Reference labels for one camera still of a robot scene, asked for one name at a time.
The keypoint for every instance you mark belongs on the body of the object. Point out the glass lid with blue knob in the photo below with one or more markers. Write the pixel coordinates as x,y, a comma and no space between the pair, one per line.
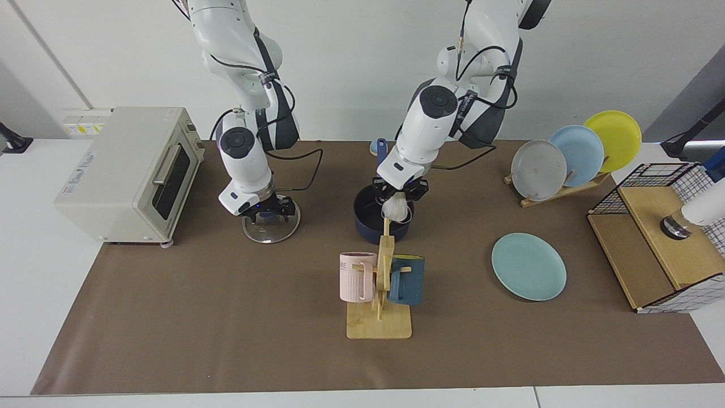
272,233

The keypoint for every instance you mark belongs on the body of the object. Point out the white vermicelli bundle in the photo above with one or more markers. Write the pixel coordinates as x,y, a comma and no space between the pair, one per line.
396,208

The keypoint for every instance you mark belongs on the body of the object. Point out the grey plate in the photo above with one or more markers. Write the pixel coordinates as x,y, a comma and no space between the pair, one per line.
535,170

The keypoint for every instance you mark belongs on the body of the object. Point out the teal plate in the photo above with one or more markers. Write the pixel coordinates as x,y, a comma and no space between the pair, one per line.
529,266

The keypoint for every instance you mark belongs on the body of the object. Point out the wooden plate rack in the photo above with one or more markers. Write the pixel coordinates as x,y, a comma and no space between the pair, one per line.
566,192

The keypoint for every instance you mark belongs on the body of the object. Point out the light blue plate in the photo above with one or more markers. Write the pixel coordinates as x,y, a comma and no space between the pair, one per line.
583,153

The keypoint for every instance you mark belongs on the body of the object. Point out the yellow plate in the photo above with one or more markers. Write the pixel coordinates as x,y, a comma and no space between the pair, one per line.
620,136

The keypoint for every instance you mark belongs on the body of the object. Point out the small blue round thing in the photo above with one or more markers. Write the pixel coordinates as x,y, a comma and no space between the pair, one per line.
374,149

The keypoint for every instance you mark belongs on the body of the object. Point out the dark teal cup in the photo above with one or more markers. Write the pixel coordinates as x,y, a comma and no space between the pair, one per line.
409,283

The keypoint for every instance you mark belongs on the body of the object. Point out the pink cup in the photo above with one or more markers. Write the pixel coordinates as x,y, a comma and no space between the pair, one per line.
354,280

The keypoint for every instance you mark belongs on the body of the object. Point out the brown table cloth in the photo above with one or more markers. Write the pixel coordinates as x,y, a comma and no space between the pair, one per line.
226,317

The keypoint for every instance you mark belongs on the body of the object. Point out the wooden cup stand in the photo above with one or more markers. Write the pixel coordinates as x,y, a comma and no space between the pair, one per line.
379,326

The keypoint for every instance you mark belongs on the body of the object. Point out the pale toaster oven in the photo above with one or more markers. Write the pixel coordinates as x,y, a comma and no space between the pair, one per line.
107,181

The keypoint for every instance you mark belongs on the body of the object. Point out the black pole stand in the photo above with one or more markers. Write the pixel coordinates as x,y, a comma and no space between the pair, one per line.
677,144

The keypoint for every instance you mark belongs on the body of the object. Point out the black clamp stand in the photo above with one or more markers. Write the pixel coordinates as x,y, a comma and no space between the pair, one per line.
14,141

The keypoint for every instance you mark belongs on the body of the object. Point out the blue object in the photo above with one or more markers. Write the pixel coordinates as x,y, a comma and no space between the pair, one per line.
715,164

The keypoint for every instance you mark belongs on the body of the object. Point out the white wall socket panel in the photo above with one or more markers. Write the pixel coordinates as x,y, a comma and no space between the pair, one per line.
85,126

